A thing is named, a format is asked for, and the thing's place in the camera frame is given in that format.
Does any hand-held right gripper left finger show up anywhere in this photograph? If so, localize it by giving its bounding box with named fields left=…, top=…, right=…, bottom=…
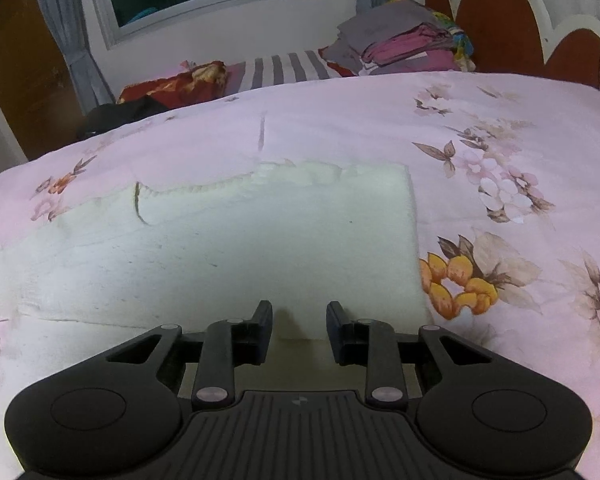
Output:
left=106, top=300, right=274, bottom=411

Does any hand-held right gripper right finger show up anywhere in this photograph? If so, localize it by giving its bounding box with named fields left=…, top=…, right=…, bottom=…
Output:
left=326, top=301, right=494, bottom=411

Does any white towel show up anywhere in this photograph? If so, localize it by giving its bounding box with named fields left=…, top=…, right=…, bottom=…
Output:
left=0, top=159, right=436, bottom=461

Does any stack of folded clothes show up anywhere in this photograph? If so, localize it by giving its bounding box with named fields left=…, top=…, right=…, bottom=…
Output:
left=319, top=0, right=477, bottom=77

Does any black cloth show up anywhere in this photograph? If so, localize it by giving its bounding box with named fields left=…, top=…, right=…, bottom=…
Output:
left=76, top=96, right=169, bottom=141

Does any red floral pillow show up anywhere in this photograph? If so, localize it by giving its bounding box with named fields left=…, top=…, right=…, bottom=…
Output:
left=117, top=60, right=229, bottom=107

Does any grey striped pillow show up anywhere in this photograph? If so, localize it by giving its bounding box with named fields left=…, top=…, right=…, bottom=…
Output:
left=224, top=50, right=342, bottom=96

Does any pink floral blanket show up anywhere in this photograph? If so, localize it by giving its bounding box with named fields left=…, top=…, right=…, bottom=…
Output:
left=0, top=70, right=600, bottom=480

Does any red and white headboard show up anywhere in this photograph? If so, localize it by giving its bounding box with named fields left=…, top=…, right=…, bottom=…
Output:
left=422, top=0, right=600, bottom=102

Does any wooden door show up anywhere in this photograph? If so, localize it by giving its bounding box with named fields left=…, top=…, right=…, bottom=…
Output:
left=0, top=0, right=87, bottom=159

